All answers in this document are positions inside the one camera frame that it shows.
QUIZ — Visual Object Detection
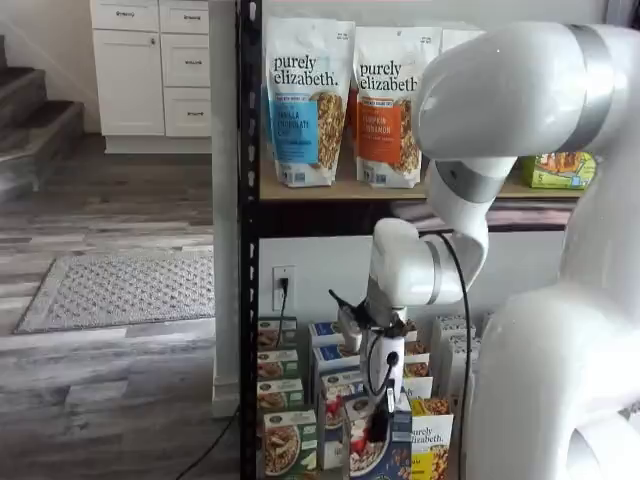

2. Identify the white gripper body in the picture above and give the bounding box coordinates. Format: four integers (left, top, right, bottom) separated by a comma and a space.
360, 333, 407, 409

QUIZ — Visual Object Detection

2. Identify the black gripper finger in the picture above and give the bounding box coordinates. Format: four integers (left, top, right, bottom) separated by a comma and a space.
368, 407, 394, 445

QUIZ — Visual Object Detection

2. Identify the green Apple Cinnamon oatmeal box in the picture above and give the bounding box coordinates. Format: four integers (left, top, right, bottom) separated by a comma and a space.
257, 378, 305, 414
257, 349, 300, 381
263, 409, 319, 479
257, 315, 299, 351

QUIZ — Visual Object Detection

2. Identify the black metal shelf rack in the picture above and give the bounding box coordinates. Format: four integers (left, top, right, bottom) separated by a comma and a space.
234, 0, 601, 480

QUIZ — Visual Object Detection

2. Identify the green Bobo's Apple Pie box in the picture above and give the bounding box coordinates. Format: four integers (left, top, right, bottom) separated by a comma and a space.
519, 152, 599, 190

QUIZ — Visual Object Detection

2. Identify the white Organic Pantry carton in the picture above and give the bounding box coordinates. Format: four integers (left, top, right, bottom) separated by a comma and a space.
442, 335, 482, 381
432, 314, 477, 346

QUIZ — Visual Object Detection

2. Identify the orange Purely Elizabeth granola bag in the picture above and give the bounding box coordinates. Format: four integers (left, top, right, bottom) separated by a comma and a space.
346, 87, 360, 151
352, 25, 444, 190

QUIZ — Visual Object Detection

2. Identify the blue Purely Elizabeth granola bag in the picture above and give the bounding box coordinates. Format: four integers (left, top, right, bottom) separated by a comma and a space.
259, 84, 275, 166
263, 17, 357, 190

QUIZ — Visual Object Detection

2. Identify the grey patterned floor rug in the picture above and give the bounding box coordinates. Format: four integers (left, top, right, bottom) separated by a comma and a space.
13, 252, 216, 335

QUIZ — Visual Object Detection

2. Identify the red Purely Elizabeth granola bag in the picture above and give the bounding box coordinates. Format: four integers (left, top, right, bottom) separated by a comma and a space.
442, 28, 489, 51

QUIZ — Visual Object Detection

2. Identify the white drawer cabinet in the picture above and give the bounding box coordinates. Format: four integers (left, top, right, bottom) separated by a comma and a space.
89, 0, 214, 155

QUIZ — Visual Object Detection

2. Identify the dark carpeted staircase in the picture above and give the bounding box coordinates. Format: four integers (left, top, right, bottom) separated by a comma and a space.
0, 34, 85, 201

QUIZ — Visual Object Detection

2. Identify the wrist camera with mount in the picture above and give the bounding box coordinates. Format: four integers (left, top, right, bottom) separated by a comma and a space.
327, 288, 370, 347

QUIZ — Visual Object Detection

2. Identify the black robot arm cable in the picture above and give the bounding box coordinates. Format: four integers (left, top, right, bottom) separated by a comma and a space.
362, 228, 474, 480

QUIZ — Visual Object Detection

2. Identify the white wall outlet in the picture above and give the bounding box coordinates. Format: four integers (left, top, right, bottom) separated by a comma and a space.
272, 265, 296, 314

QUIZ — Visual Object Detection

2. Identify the black power cable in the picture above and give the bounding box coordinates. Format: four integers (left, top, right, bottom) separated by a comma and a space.
172, 277, 292, 480

